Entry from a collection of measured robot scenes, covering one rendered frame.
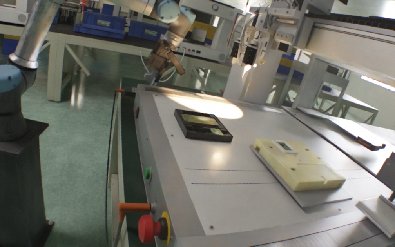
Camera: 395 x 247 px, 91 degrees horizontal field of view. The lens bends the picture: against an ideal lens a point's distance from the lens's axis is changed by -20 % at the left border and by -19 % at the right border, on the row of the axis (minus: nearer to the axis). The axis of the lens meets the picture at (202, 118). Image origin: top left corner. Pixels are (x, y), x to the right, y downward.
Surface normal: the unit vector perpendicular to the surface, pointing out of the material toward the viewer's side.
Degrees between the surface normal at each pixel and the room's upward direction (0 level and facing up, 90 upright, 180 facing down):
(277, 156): 0
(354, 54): 90
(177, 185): 0
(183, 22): 92
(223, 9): 90
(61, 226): 0
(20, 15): 90
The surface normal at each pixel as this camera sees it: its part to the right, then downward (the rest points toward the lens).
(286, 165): 0.27, -0.90
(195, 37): 0.30, 0.43
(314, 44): -0.91, -0.12
